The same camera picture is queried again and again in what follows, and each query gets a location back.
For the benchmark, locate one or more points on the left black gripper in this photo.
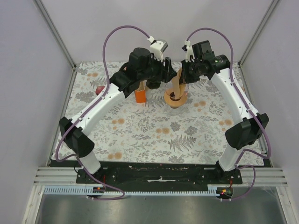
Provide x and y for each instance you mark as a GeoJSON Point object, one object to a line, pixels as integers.
{"type": "Point", "coordinates": [168, 73]}

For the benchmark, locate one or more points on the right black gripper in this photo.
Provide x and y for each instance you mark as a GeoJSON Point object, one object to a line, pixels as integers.
{"type": "Point", "coordinates": [185, 79]}

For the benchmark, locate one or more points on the green glass coffee dripper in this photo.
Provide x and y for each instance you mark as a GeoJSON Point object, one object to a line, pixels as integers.
{"type": "Point", "coordinates": [153, 85]}

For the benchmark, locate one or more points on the red capped dark bottle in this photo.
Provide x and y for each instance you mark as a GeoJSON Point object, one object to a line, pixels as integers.
{"type": "Point", "coordinates": [99, 90]}

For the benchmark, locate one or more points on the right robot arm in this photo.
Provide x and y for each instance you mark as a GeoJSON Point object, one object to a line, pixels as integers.
{"type": "Point", "coordinates": [199, 61]}

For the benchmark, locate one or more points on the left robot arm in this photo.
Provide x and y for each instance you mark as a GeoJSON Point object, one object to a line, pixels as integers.
{"type": "Point", "coordinates": [141, 66]}

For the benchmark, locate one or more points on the orange coffee filter box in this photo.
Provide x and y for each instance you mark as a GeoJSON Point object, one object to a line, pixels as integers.
{"type": "Point", "coordinates": [140, 93]}

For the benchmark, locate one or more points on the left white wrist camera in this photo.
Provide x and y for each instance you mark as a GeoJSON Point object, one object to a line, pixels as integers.
{"type": "Point", "coordinates": [157, 48]}

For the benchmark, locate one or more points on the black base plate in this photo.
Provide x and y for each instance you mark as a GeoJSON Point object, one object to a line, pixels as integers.
{"type": "Point", "coordinates": [164, 176]}

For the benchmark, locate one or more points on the aluminium frame rail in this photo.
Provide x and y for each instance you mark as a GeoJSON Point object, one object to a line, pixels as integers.
{"type": "Point", "coordinates": [50, 23]}

